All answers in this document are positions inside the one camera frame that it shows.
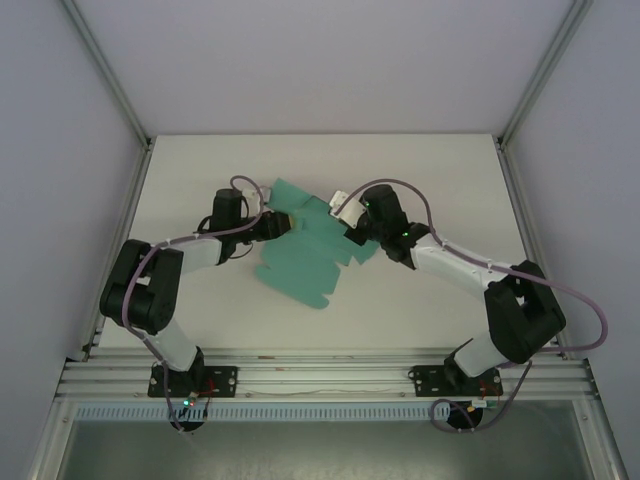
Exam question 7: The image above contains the green paper box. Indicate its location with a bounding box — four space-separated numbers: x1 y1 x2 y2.
255 177 381 311

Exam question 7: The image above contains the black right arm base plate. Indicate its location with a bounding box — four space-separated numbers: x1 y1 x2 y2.
408 364 502 399

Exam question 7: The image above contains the aluminium frame post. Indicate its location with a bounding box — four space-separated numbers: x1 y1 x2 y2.
62 0 152 147
498 0 595 144

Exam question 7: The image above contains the grey slotted cable duct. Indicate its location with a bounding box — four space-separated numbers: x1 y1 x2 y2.
74 403 451 422

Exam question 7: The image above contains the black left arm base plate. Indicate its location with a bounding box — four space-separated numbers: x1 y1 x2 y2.
147 365 239 399

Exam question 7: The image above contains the aluminium mounting rail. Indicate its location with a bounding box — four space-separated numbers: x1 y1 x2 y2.
54 349 599 401

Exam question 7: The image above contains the aluminium table side rail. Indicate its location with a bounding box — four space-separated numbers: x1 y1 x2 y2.
79 139 154 360

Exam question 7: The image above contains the shiny metal sheet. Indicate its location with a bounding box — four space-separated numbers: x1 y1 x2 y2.
54 419 594 480

